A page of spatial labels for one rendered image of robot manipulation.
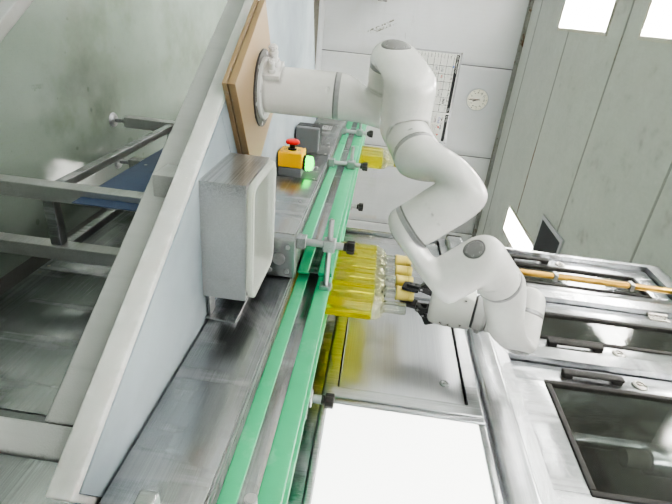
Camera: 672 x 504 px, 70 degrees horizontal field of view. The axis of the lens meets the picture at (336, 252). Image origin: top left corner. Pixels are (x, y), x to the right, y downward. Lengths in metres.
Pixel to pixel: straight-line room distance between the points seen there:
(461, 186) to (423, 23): 6.14
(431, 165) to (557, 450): 0.66
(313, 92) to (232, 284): 0.42
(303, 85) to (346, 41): 5.91
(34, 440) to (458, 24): 6.64
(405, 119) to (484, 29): 6.12
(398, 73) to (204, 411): 0.64
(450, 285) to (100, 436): 0.56
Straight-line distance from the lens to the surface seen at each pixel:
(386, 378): 1.11
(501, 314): 0.96
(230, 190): 0.80
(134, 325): 0.69
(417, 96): 0.88
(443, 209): 0.81
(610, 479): 1.17
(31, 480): 1.03
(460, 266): 0.83
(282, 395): 0.81
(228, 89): 0.90
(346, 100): 1.00
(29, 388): 1.20
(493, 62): 7.04
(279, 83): 1.02
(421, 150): 0.83
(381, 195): 7.33
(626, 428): 1.31
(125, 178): 1.44
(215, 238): 0.84
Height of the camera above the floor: 1.02
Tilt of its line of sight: 3 degrees down
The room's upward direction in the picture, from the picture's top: 97 degrees clockwise
